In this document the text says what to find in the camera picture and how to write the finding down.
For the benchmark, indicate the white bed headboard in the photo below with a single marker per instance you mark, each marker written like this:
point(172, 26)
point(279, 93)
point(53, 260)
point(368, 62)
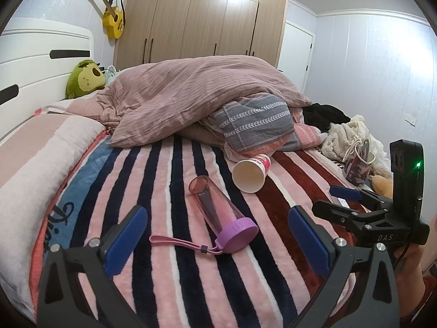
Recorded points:
point(30, 61)

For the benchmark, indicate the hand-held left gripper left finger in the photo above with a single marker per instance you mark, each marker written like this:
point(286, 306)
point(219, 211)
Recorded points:
point(124, 242)

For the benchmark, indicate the person's right forearm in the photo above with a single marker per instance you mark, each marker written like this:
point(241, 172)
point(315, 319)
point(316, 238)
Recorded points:
point(425, 293)

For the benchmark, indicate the person's right hand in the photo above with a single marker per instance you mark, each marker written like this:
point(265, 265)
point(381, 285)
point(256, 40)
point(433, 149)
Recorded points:
point(409, 270)

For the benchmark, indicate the small printed gift bag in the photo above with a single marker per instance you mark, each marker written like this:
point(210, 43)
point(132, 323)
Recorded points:
point(356, 169)

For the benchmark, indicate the wooden wardrobe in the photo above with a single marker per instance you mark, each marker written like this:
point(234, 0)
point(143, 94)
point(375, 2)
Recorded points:
point(211, 24)

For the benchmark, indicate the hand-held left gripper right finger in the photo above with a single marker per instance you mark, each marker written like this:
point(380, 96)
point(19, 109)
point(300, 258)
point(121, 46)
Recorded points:
point(307, 241)

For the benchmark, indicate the white wall socket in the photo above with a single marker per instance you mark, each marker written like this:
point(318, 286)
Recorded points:
point(411, 119)

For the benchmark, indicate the yellow guitar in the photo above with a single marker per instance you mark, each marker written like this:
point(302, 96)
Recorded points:
point(112, 18)

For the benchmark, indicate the cream knit cloth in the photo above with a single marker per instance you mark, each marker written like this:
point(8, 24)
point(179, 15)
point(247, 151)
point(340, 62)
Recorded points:
point(344, 133)

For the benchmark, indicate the white plastic bag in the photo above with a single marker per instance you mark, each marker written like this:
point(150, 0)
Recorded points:
point(111, 72)

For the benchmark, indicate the green plush toy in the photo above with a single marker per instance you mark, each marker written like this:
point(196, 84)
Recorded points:
point(83, 80)

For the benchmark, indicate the striped plush blanket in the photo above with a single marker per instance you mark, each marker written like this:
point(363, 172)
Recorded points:
point(191, 280)

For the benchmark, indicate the pink water bottle purple lid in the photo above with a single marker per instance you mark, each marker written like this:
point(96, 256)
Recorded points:
point(213, 203)

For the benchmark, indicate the black cloth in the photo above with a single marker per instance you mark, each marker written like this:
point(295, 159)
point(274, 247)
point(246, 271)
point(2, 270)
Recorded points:
point(324, 114)

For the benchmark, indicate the grey patterned pillow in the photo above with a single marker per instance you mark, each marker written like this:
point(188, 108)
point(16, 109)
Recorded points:
point(254, 123)

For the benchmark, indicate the pink striped duvet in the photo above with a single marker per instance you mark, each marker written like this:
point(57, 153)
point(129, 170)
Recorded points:
point(191, 95)

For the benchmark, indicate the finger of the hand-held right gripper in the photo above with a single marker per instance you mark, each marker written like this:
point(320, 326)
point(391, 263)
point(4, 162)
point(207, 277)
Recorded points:
point(346, 193)
point(333, 211)

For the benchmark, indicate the white pink pillow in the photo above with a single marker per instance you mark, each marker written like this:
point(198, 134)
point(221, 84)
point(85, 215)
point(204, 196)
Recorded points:
point(37, 164)

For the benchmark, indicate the white door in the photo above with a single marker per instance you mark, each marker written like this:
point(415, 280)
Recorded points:
point(295, 58)

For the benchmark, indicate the white paper cup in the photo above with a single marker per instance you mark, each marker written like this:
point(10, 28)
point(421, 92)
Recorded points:
point(251, 174)

